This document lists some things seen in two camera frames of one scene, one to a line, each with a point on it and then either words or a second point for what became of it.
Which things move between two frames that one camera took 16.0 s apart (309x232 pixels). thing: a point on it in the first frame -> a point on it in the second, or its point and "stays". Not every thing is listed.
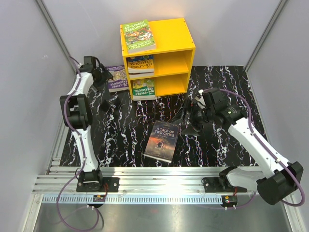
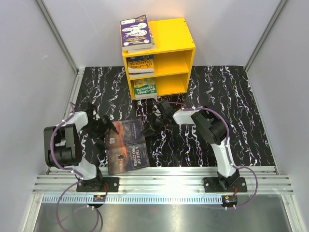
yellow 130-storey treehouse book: [143, 66] stays
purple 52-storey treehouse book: [119, 81] -> [134, 33]
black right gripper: [180, 115] -> [150, 129]
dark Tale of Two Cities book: [161, 140] -> [127, 151]
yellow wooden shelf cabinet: [173, 57] stays
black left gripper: [105, 77] -> [96, 137]
